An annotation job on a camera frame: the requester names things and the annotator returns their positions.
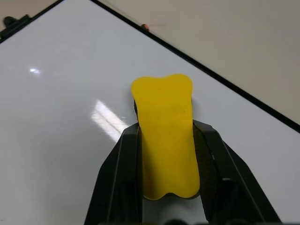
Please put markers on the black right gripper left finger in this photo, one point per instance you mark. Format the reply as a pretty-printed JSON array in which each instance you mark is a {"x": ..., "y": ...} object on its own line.
[{"x": 117, "y": 168}]

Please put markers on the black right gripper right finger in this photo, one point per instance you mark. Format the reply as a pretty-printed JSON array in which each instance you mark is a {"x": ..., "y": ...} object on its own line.
[{"x": 234, "y": 178}]

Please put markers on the yellow whiteboard eraser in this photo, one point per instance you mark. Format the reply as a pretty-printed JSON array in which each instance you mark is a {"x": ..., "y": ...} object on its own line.
[{"x": 167, "y": 131}]

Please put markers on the black-framed whiteboard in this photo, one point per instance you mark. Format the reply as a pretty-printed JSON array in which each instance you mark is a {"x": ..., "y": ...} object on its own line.
[{"x": 70, "y": 93}]

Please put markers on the small red object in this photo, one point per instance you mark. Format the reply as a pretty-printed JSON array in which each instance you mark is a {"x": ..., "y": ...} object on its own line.
[{"x": 145, "y": 26}]

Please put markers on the black clip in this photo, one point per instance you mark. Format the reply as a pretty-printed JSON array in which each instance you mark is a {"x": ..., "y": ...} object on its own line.
[{"x": 14, "y": 25}]

